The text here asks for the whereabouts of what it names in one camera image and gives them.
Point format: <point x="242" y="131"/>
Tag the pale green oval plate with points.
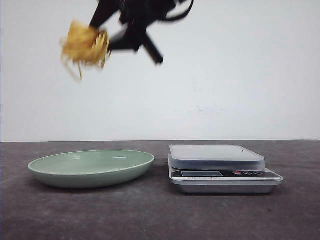
<point x="91" y="168"/>

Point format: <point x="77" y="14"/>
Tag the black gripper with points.
<point x="137" y="15"/>

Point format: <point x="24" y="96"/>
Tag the silver digital kitchen scale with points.
<point x="220" y="169"/>

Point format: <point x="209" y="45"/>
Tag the yellow vermicelli noodle bundle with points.
<point x="84" y="46"/>

